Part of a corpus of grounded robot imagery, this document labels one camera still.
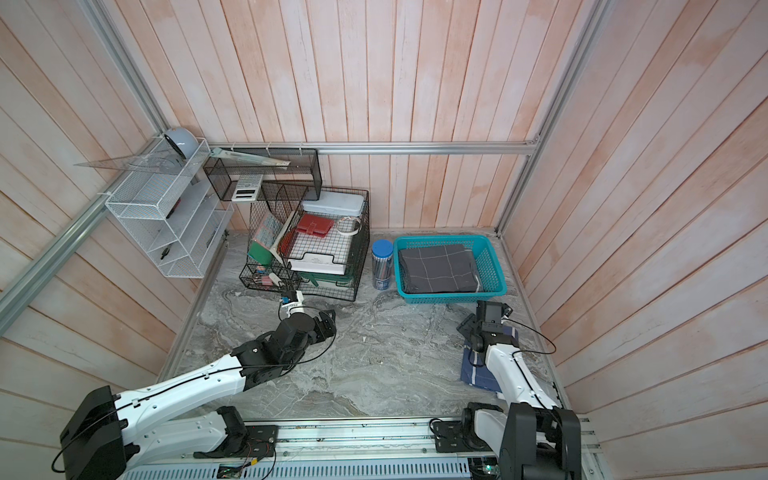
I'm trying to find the navy blue pillowcase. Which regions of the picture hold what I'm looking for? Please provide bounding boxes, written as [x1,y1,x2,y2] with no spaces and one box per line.
[460,339,524,395]

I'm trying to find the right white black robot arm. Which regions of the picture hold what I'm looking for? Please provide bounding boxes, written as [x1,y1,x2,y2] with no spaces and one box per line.
[457,300,582,479]

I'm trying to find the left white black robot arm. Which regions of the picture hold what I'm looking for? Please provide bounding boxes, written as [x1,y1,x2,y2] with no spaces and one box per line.
[51,307,337,479]

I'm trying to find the teal plastic basket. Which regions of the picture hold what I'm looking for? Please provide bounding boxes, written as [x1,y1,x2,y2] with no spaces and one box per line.
[394,235,507,304]

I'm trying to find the green book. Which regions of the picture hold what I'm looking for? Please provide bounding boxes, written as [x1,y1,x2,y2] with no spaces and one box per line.
[247,241,274,267]

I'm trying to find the red wallet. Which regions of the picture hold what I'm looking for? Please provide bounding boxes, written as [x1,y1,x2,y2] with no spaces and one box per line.
[296,213,335,237]

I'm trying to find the blue lidded pen jar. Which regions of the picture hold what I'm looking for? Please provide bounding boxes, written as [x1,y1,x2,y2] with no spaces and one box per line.
[371,239,394,291]

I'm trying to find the white plastic box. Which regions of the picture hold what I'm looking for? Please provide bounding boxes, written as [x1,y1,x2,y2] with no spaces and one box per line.
[302,191,365,217]

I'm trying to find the white calculator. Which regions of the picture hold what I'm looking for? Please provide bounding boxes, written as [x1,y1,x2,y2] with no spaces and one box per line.
[231,174,263,203]

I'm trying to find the clear set square ruler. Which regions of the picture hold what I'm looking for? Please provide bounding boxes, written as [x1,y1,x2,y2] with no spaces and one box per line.
[209,147,291,168]

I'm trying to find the clear triangle ruler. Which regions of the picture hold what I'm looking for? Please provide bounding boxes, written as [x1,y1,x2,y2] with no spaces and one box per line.
[76,151,181,174]

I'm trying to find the small round grey clock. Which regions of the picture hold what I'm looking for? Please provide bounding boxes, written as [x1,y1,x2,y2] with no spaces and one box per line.
[163,127,199,160]

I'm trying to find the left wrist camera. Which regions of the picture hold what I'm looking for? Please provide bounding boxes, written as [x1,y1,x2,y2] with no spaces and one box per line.
[278,290,306,320]

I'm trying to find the black wire desk organizer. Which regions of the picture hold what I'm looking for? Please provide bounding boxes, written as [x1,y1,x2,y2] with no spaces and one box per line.
[239,180,370,302]

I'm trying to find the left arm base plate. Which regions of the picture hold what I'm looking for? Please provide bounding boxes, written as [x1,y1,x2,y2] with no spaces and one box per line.
[193,425,278,460]

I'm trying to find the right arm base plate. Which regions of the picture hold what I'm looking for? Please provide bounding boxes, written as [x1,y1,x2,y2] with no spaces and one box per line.
[428,411,515,455]

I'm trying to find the aluminium front rail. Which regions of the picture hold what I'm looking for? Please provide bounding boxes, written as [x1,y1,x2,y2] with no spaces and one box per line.
[104,416,601,466]

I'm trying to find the black wire hanging basket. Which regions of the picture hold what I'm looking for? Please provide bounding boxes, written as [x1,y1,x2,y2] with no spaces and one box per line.
[203,147,323,202]

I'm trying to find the white wire wall shelf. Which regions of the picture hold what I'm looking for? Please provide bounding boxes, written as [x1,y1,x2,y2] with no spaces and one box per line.
[106,138,233,279]

